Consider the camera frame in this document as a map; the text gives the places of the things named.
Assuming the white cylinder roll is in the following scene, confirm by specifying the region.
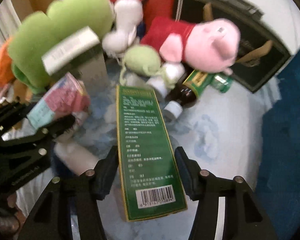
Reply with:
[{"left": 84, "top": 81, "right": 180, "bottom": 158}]
[{"left": 54, "top": 139, "right": 100, "bottom": 176}]

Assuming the pink white medicine box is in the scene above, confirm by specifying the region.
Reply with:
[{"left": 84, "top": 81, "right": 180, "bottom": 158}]
[{"left": 27, "top": 73, "right": 90, "bottom": 129}]

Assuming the green medicine box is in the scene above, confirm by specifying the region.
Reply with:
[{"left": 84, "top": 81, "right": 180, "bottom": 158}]
[{"left": 116, "top": 85, "right": 187, "bottom": 222}]

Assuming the white green carton box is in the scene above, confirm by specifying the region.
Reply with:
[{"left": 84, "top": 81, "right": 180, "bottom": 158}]
[{"left": 42, "top": 27, "right": 108, "bottom": 97}]

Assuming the small green frog plush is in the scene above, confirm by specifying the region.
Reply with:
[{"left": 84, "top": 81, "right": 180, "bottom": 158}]
[{"left": 120, "top": 44, "right": 161, "bottom": 86}]

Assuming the large pink pig plush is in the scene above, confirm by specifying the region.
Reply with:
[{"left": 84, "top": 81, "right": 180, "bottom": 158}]
[{"left": 0, "top": 37, "right": 15, "bottom": 92}]

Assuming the blue plastic storage crate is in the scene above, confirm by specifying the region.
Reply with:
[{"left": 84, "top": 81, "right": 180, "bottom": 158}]
[{"left": 255, "top": 49, "right": 300, "bottom": 239}]

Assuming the large green plush toy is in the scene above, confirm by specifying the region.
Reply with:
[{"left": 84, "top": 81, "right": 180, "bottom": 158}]
[{"left": 7, "top": 0, "right": 115, "bottom": 94}]

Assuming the brown glass medicine bottle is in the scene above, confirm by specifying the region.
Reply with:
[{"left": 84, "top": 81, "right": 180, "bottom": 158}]
[{"left": 163, "top": 69, "right": 215, "bottom": 117}]

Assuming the white plush toy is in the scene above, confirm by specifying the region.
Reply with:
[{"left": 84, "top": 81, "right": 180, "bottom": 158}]
[{"left": 102, "top": 0, "right": 143, "bottom": 56}]

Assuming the black framed box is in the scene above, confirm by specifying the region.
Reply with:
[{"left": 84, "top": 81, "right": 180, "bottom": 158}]
[{"left": 173, "top": 0, "right": 290, "bottom": 93}]

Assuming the red dress pig plush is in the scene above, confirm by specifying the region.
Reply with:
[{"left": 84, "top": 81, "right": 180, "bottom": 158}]
[{"left": 140, "top": 17, "right": 241, "bottom": 75}]

